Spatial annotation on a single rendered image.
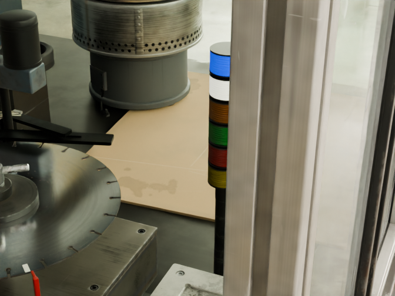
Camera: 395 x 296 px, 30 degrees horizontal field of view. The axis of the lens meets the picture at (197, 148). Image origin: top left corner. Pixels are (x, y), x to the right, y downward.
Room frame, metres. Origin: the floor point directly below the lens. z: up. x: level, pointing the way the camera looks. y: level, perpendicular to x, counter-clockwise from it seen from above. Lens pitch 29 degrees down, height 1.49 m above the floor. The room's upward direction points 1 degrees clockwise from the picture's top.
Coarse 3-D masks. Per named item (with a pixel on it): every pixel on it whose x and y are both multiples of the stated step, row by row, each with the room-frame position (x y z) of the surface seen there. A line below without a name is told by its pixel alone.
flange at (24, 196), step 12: (12, 180) 0.85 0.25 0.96; (24, 180) 0.86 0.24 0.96; (0, 192) 0.80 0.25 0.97; (12, 192) 0.82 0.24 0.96; (24, 192) 0.82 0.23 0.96; (36, 192) 0.83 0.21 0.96; (0, 204) 0.79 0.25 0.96; (12, 204) 0.80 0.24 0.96; (24, 204) 0.80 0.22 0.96; (0, 216) 0.77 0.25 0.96; (12, 216) 0.77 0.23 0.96
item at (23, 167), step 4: (0, 164) 0.82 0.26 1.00; (20, 164) 0.83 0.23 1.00; (24, 164) 0.83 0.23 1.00; (28, 164) 0.83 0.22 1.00; (0, 168) 0.82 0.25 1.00; (4, 168) 0.82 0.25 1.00; (8, 168) 0.82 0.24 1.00; (12, 168) 0.82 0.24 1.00; (16, 168) 0.82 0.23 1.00; (20, 168) 0.83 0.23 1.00; (24, 168) 0.83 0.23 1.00; (28, 168) 0.83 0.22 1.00; (0, 172) 0.81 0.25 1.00; (4, 172) 0.82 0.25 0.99; (8, 172) 0.82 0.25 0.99; (12, 172) 0.82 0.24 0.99; (16, 172) 0.82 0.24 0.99; (0, 176) 0.81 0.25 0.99; (0, 180) 0.81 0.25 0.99; (0, 184) 0.81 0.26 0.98; (0, 188) 0.81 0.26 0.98
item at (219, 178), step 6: (210, 168) 0.83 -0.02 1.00; (216, 168) 0.83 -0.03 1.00; (210, 174) 0.83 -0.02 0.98; (216, 174) 0.83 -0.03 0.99; (222, 174) 0.82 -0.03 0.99; (210, 180) 0.83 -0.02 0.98; (216, 180) 0.83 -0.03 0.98; (222, 180) 0.82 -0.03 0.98; (216, 186) 0.83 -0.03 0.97; (222, 186) 0.82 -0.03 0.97
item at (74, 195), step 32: (0, 160) 0.93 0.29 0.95; (32, 160) 0.93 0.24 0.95; (64, 160) 0.93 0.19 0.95; (96, 160) 0.93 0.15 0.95; (64, 192) 0.84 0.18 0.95; (96, 192) 0.84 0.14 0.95; (0, 224) 0.77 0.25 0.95; (32, 224) 0.77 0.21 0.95; (64, 224) 0.77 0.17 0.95; (96, 224) 0.77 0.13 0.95; (0, 256) 0.70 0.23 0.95; (32, 256) 0.70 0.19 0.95; (64, 256) 0.70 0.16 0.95
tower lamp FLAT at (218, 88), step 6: (210, 78) 0.84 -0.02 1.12; (216, 78) 0.83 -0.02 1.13; (222, 78) 0.83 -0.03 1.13; (228, 78) 0.83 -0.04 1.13; (210, 84) 0.84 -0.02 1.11; (216, 84) 0.83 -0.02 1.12; (222, 84) 0.82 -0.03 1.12; (228, 84) 0.82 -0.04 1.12; (210, 90) 0.84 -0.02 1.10; (216, 90) 0.83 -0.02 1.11; (222, 90) 0.82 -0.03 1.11; (228, 90) 0.82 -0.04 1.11; (210, 96) 0.84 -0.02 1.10; (216, 96) 0.83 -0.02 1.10; (222, 96) 0.82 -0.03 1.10; (228, 96) 0.82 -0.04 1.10
